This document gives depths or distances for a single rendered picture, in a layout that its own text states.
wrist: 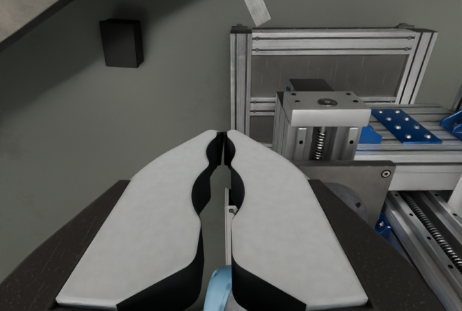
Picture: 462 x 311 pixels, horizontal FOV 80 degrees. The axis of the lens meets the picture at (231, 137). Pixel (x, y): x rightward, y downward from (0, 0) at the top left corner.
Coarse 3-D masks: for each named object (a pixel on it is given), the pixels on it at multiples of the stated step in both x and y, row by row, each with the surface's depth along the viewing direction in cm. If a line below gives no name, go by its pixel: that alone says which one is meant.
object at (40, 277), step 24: (120, 192) 8; (96, 216) 7; (48, 240) 7; (72, 240) 7; (24, 264) 6; (48, 264) 6; (72, 264) 6; (0, 288) 6; (24, 288) 6; (48, 288) 6
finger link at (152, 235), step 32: (160, 160) 10; (192, 160) 10; (128, 192) 8; (160, 192) 8; (192, 192) 8; (128, 224) 7; (160, 224) 7; (192, 224) 7; (96, 256) 6; (128, 256) 6; (160, 256) 6; (192, 256) 6; (64, 288) 6; (96, 288) 6; (128, 288) 6; (160, 288) 6; (192, 288) 7
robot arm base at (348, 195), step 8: (328, 184) 49; (336, 184) 49; (336, 192) 47; (344, 192) 47; (352, 192) 49; (344, 200) 46; (352, 200) 47; (360, 200) 48; (352, 208) 45; (360, 208) 49; (360, 216) 47
